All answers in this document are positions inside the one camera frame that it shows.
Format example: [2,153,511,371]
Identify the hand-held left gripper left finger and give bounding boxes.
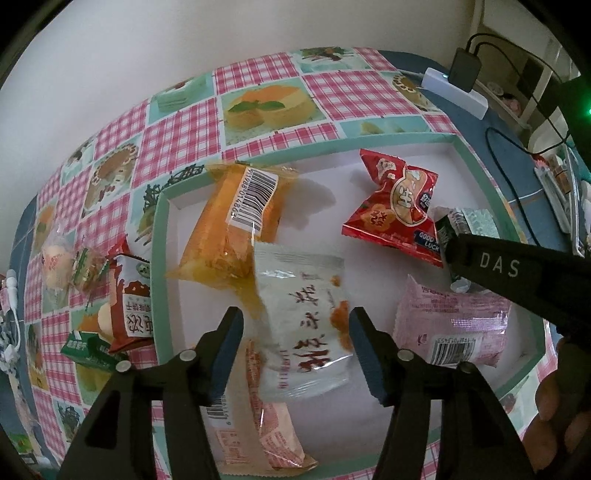
[55,305,245,480]

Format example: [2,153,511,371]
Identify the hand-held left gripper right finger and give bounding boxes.
[348,307,539,480]

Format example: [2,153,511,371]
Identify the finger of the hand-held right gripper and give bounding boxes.
[445,233,476,284]

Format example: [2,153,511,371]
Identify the silver green snack packet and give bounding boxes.
[436,208,500,294]

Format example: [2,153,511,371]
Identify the pink snack packet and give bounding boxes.
[392,274,511,368]

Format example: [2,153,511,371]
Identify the white packet red characters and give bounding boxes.
[253,242,357,403]

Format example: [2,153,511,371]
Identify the red peanut print packet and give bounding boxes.
[342,150,444,268]

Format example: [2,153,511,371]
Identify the pale orange snack packet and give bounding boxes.
[207,340,319,476]

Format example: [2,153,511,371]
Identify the dark red snack packet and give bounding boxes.
[108,240,154,354]

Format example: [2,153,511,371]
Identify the orange clear cake packet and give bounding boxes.
[165,161,301,298]

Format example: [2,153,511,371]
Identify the small yellow cake packet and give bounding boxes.
[95,302,116,340]

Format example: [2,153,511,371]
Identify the small green box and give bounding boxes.
[60,330,131,374]

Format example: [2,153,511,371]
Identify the teal shallow box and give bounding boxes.
[152,134,552,480]

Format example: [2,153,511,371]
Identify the small green cookie packet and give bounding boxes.
[71,248,110,292]

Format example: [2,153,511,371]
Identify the cream bun clear packet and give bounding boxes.
[41,231,77,292]

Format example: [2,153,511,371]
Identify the person's right hand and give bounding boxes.
[522,369,581,473]

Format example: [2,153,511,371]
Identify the white power strip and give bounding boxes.
[422,68,489,121]

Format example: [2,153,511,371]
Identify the black charger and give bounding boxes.
[448,46,482,93]

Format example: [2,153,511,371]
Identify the white chair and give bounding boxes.
[475,23,583,134]

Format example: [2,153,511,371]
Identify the pink plaid printed tablecloth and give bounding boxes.
[23,46,555,480]

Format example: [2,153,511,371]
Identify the black looped cable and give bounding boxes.
[485,127,543,245]

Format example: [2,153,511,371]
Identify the black charger cable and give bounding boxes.
[466,32,573,144]

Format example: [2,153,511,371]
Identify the white cable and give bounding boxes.
[0,270,26,370]

